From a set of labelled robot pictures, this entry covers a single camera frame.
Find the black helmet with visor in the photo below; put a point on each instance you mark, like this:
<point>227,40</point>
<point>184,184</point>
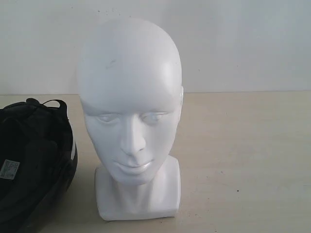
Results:
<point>38,161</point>

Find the white mannequin head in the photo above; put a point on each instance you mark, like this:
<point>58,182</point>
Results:
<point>130,87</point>

